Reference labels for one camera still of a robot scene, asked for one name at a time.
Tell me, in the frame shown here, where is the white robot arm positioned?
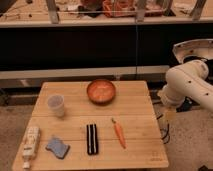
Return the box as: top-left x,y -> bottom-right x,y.
160,60 -> 213,112

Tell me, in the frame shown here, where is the orange ceramic bowl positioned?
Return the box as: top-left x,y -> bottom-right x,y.
86,79 -> 116,104

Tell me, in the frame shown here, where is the orange toy carrot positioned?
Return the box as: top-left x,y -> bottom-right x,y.
112,119 -> 126,148

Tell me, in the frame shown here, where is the wooden table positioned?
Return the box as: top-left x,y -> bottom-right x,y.
28,81 -> 169,171

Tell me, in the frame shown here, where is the black striped eraser block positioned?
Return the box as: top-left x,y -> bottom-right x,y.
86,124 -> 99,155

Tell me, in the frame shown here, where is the orange object on shelf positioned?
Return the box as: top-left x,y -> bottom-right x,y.
102,0 -> 166,18

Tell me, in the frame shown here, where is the blue sponge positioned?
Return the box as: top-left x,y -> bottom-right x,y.
45,137 -> 70,159

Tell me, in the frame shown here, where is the white tube bottle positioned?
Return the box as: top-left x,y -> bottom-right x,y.
22,126 -> 41,171

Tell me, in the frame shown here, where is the black cable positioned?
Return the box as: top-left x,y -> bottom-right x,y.
155,113 -> 172,145

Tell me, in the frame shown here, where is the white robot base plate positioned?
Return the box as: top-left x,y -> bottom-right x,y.
172,38 -> 213,64

